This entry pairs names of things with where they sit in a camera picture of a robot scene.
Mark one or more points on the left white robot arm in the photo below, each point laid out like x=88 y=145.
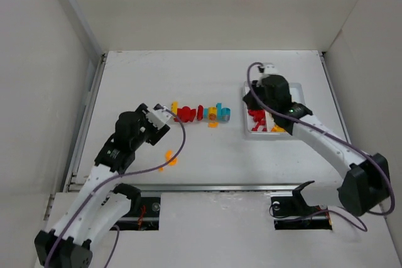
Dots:
x=104 y=198

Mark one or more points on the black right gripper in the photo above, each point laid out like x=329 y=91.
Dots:
x=250 y=98

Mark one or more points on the teal and yellow lego assembly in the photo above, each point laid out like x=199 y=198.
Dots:
x=217 y=113

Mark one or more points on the red rounded lego assembly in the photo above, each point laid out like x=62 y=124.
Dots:
x=187 y=114

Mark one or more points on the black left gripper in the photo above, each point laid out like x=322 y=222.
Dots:
x=158 y=133

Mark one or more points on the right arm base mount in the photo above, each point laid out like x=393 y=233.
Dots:
x=291 y=212

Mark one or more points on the yellow 2x2 lego brick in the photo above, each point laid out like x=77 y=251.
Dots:
x=276 y=128

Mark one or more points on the yellow 2x4 lego brick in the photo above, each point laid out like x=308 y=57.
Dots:
x=174 y=106

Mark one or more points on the orange lego pile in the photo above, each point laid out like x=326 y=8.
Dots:
x=168 y=158

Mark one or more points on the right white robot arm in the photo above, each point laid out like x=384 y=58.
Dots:
x=365 y=177

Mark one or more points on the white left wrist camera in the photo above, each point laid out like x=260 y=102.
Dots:
x=158 y=116

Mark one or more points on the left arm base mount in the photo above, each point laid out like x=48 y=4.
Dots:
x=144 y=213

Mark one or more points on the red legos in tray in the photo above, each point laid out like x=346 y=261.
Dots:
x=258 y=120

